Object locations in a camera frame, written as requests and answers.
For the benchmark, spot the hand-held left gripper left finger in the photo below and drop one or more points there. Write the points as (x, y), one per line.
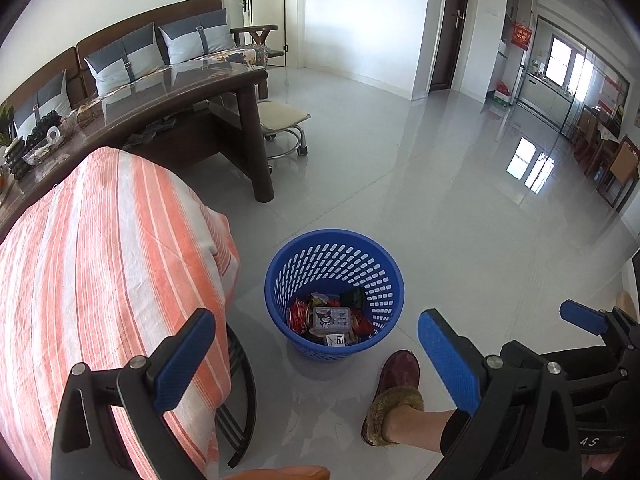
(182, 355)

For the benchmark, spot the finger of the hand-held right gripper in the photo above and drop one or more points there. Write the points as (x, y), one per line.
(580, 312)

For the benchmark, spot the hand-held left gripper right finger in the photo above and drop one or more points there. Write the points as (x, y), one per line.
(447, 360)

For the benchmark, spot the red snack wrapper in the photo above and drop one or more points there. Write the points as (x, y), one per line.
(362, 327)

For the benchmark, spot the dark green wrapper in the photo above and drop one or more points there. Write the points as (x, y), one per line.
(352, 300)

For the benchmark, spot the green white carton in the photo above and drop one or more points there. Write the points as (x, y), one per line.
(336, 341)

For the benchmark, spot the red plastic bag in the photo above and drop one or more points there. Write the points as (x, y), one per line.
(300, 317)

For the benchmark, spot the clear plastic box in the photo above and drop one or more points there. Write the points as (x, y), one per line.
(330, 321)

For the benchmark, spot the blue plastic wastebasket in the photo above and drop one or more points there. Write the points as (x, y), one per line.
(285, 285)

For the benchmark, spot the dark red furry slipper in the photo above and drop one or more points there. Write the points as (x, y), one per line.
(395, 385)

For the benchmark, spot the person's leg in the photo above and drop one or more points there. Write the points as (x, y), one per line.
(425, 425)

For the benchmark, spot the orange striped tablecloth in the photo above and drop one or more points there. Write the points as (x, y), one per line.
(100, 260)

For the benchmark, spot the wooden dining chair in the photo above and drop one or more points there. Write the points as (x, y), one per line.
(587, 130)
(620, 170)

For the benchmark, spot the kitchen counter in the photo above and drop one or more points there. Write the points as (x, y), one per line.
(545, 95)

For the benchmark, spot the red floor bag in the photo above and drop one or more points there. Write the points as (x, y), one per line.
(501, 91)

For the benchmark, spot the clear plastic tray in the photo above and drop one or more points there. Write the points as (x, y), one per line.
(47, 149)

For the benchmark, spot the cream rolling stool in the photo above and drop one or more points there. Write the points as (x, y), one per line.
(282, 120)

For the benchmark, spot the clear tape roll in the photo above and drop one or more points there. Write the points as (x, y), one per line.
(52, 133)

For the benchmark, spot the black ribbed vase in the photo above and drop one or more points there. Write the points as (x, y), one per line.
(15, 157)

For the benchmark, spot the dark coffee table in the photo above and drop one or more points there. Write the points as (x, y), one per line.
(200, 85)

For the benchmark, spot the black bundle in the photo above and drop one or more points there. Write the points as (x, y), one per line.
(45, 121)

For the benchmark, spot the blue grey pillow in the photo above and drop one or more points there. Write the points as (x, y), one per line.
(197, 37)
(125, 62)
(40, 105)

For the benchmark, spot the green potted plant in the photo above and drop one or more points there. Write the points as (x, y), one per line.
(5, 120)

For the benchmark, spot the dark wooden door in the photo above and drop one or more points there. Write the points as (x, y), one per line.
(452, 20)

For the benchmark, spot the brown wooden sofa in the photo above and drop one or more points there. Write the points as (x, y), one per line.
(150, 10)

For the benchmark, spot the black metal table frame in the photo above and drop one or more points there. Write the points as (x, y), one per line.
(240, 385)

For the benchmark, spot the red wall hanging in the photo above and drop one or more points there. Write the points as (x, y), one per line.
(521, 37)

